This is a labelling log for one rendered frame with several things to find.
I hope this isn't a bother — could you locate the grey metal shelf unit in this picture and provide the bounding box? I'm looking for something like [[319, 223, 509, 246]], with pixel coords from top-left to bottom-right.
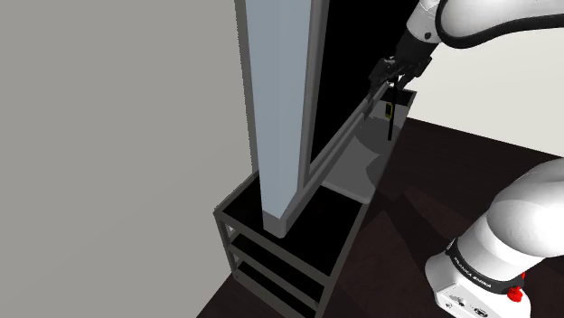
[[212, 88, 418, 318]]

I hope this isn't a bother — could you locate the tall grey framed flat panel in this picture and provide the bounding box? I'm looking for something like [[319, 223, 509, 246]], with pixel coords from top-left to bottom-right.
[[233, 0, 420, 239]]

